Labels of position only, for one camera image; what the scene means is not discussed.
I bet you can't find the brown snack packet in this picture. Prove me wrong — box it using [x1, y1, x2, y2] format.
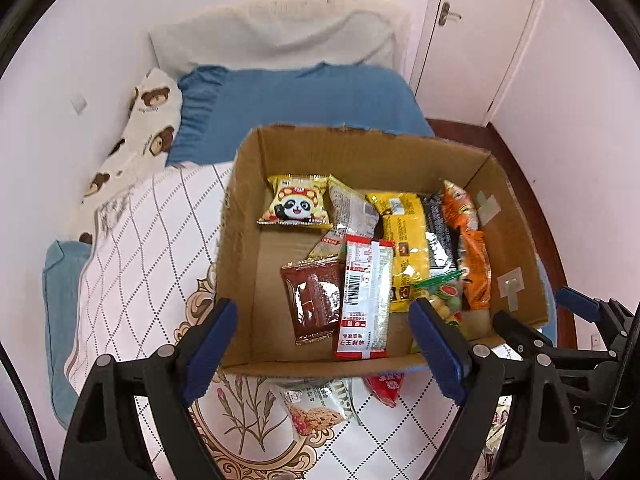
[280, 255, 343, 346]

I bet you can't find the red triangular snack packet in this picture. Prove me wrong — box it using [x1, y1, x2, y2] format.
[364, 370, 406, 408]

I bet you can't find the black snack packet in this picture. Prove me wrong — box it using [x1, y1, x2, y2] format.
[420, 194, 463, 281]

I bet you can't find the plain orange snack packet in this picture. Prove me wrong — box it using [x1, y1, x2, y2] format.
[457, 227, 493, 311]

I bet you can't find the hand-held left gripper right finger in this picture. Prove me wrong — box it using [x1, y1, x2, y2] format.
[409, 297, 583, 480]

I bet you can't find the yellow panda snack packet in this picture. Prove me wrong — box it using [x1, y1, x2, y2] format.
[256, 174, 333, 231]

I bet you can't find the metal door handle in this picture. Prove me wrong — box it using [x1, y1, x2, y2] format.
[439, 1, 463, 27]

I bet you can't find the light blue cushion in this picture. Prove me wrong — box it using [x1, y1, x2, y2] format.
[42, 240, 98, 431]

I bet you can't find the white diamond floral blanket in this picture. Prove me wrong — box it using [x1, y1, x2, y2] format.
[65, 162, 516, 480]

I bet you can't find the green fruit candy packet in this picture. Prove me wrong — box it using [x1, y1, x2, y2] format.
[410, 269, 468, 341]

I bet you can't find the cookie snack packet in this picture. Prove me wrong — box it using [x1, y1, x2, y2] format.
[277, 379, 363, 446]

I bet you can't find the bear print pillow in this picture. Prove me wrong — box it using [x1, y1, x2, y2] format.
[77, 67, 183, 246]

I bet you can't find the white door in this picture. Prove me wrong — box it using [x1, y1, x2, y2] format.
[410, 0, 543, 126]

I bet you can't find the cardboard box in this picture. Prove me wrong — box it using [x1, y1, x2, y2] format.
[215, 124, 551, 378]

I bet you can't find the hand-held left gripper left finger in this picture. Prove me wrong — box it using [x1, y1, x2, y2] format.
[59, 299, 238, 480]

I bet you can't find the red and white snack packet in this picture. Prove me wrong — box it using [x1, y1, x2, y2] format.
[332, 234, 396, 361]

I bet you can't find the black cable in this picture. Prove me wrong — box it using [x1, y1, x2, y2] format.
[0, 342, 55, 480]

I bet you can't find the orange panda snack packet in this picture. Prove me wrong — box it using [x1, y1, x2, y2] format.
[440, 180, 481, 233]

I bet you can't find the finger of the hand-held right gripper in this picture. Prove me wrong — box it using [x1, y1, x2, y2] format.
[492, 310, 608, 371]
[556, 286, 637, 341]

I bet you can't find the large yellow snack packet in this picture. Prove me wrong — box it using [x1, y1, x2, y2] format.
[365, 191, 433, 313]

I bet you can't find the silver grey snack packet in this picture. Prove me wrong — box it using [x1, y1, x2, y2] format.
[307, 174, 381, 261]

